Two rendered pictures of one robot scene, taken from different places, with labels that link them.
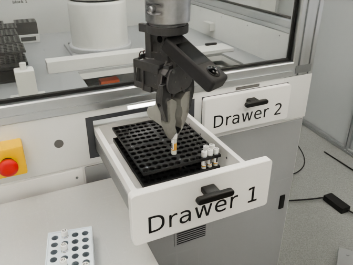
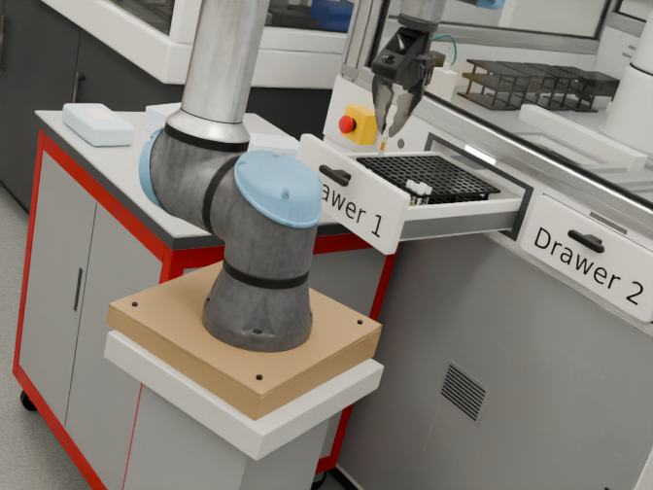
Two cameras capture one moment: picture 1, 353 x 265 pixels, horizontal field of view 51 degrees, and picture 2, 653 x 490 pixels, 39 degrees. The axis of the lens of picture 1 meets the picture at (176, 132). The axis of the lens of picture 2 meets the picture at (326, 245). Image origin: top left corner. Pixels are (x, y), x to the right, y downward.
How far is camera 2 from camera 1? 151 cm
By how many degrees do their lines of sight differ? 64
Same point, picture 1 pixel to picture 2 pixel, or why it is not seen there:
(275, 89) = (639, 253)
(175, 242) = (440, 387)
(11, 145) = (363, 111)
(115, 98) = (461, 127)
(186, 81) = (406, 80)
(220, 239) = (493, 458)
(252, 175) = (382, 198)
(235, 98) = (575, 222)
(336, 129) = not seen: outside the picture
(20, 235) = not seen: hidden behind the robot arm
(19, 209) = not seen: hidden behind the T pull
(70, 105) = (425, 110)
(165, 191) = (321, 149)
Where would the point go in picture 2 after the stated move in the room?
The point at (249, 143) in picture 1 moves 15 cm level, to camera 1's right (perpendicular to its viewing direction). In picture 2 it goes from (583, 324) to (625, 369)
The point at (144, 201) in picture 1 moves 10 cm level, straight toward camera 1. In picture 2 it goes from (307, 145) to (255, 139)
